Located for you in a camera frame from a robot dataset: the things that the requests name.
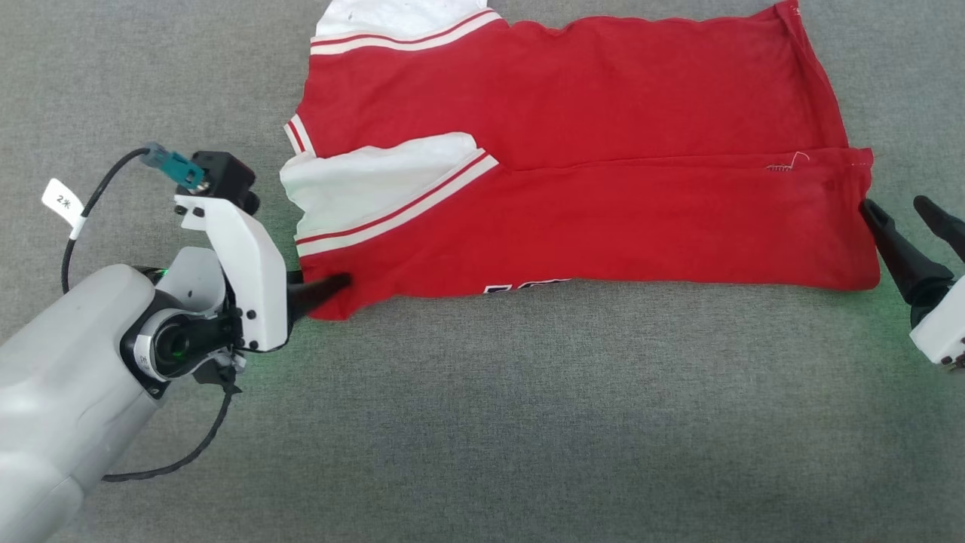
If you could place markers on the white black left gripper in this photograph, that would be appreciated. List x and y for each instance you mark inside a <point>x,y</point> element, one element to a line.
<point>252,279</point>

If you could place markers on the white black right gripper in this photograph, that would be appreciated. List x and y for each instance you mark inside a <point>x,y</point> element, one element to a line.
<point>942,332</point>

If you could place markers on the red white basketball jersey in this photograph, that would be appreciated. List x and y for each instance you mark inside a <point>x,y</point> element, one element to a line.
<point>603,151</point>

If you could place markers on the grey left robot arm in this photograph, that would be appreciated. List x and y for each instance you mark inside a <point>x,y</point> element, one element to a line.
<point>60,377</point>

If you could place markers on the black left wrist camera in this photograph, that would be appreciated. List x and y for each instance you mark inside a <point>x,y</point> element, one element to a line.
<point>226,177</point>

